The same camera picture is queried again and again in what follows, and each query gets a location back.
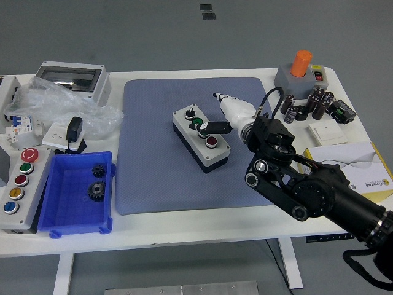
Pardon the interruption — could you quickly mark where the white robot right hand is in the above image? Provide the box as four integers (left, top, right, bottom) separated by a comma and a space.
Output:
196, 92, 257, 136

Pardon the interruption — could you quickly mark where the grey four-button control box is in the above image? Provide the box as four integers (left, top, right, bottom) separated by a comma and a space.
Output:
171, 104, 231, 175

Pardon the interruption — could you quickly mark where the grey five-button control box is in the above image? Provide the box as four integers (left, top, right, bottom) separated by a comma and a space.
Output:
0, 146, 55, 235

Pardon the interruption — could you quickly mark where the orange cylinder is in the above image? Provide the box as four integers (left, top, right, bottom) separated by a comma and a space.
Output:
290, 50, 313, 77

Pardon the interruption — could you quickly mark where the blue-grey mat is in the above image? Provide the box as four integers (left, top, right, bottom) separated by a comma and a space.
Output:
115, 76, 279, 216

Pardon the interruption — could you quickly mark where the black module green terminal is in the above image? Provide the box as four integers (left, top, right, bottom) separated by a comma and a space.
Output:
325, 98, 357, 125

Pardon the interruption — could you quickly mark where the grey distribution box clear cover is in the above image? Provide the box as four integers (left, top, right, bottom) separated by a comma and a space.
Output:
34, 60, 111, 107

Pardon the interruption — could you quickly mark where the small black gear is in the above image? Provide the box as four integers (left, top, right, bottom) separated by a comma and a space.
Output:
91, 164, 107, 179

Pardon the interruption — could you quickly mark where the black table control panel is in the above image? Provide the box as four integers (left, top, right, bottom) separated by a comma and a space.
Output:
305, 234, 354, 243

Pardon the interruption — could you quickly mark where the large black gear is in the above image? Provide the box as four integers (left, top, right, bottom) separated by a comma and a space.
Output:
87, 181, 107, 203

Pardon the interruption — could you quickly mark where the black power adapter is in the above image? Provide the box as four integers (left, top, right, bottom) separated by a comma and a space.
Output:
66, 116, 84, 144

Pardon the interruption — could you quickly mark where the white table leg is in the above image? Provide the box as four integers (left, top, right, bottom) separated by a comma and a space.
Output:
278, 238, 305, 289
52, 252, 76, 295

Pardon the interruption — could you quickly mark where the silver metal plate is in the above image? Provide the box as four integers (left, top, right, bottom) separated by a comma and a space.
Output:
104, 280, 259, 295

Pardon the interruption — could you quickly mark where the clear plastic bag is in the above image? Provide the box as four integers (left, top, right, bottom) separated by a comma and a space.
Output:
4, 76, 125, 139

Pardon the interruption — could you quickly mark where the blue plastic bin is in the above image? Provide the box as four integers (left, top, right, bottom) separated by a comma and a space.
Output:
37, 150, 117, 239

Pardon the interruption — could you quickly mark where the white circuit breaker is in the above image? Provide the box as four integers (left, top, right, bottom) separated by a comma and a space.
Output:
4, 113, 44, 144

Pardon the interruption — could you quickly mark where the grey switch box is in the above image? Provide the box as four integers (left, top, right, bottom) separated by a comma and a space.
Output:
274, 63, 329, 101

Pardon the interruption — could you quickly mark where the black ring-shaped component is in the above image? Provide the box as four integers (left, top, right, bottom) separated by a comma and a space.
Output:
295, 105, 310, 122

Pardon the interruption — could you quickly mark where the white wall switch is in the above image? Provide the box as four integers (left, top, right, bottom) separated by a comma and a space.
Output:
308, 119, 349, 146

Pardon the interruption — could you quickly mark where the black cable under table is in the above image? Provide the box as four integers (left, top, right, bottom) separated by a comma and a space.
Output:
264, 238, 291, 289

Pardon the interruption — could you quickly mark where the black adapter cord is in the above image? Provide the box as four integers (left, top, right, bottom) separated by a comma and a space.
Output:
54, 140, 88, 155

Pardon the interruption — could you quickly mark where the white wall socket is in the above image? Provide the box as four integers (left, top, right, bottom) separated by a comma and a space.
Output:
41, 122, 88, 148

